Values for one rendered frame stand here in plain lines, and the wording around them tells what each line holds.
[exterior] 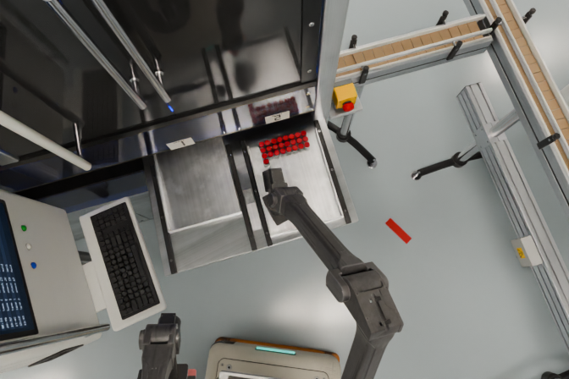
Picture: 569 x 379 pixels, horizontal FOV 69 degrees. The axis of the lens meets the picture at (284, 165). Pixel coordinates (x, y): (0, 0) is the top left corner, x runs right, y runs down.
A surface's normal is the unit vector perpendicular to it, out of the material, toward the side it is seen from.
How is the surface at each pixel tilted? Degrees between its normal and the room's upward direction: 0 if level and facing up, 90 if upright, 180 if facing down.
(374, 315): 29
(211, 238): 0
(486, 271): 0
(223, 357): 0
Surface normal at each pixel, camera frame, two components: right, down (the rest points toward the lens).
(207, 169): -0.04, -0.28
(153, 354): 0.10, -0.83
